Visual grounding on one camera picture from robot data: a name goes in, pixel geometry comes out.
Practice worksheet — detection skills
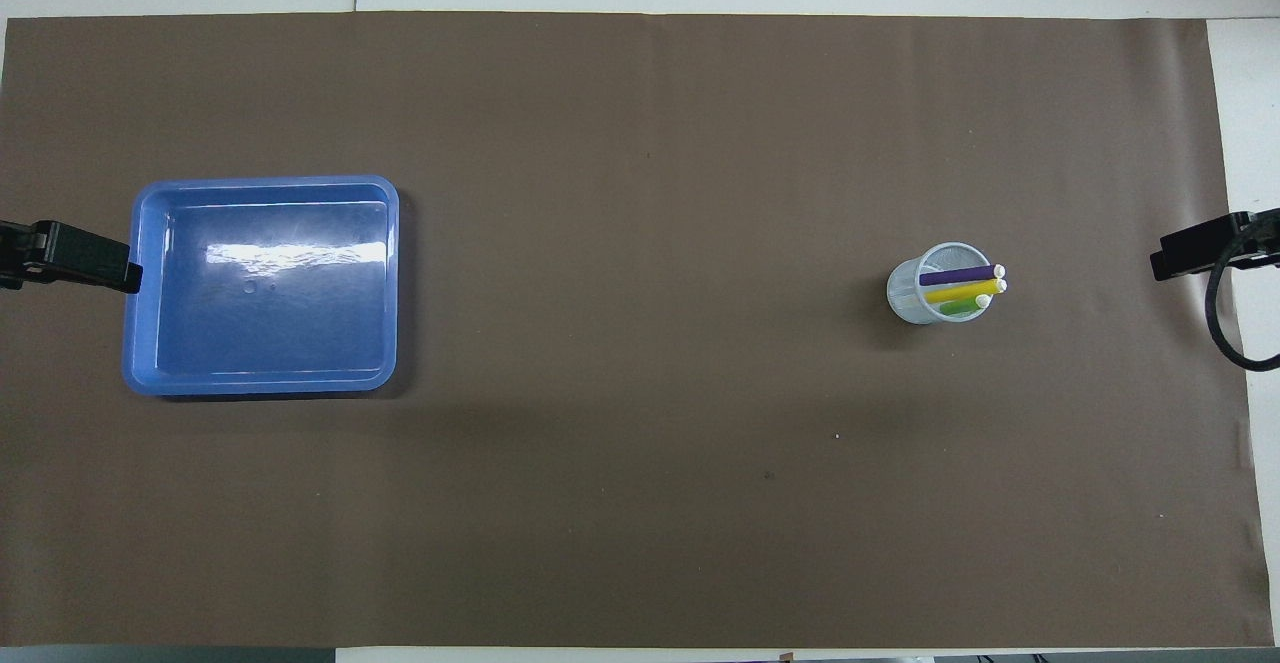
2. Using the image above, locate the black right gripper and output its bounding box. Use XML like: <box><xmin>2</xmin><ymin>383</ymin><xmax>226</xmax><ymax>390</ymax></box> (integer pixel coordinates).
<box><xmin>1149</xmin><ymin>207</ymin><xmax>1280</xmax><ymax>283</ymax></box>

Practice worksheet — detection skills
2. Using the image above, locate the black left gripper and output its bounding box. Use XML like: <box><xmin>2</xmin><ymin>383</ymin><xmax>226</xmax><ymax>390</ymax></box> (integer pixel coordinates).
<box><xmin>0</xmin><ymin>220</ymin><xmax>143</xmax><ymax>295</ymax></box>

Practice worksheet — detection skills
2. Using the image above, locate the yellow marker pen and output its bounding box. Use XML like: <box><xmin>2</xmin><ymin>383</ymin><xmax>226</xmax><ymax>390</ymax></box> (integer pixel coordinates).
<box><xmin>924</xmin><ymin>279</ymin><xmax>1009</xmax><ymax>306</ymax></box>

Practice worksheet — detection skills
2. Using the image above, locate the purple marker pen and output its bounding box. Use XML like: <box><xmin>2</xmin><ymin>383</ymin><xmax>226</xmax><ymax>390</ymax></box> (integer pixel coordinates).
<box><xmin>918</xmin><ymin>263</ymin><xmax>1008</xmax><ymax>288</ymax></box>

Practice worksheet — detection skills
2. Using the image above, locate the blue plastic tray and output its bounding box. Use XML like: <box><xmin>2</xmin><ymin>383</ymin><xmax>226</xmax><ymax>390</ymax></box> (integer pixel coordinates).
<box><xmin>122</xmin><ymin>175</ymin><xmax>401</xmax><ymax>398</ymax></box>

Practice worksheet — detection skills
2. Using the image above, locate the pale blue mesh pen cup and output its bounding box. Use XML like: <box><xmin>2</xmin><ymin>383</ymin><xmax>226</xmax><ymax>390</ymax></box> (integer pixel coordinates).
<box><xmin>886</xmin><ymin>241</ymin><xmax>1001</xmax><ymax>327</ymax></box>

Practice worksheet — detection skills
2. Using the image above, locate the brown paper table mat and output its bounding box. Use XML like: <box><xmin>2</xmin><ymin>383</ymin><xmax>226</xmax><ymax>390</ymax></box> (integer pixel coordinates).
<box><xmin>0</xmin><ymin>11</ymin><xmax>1273</xmax><ymax>650</ymax></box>

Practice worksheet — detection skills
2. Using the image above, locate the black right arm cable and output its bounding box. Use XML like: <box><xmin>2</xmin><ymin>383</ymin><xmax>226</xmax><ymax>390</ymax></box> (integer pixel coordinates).
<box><xmin>1204</xmin><ymin>228</ymin><xmax>1280</xmax><ymax>373</ymax></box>

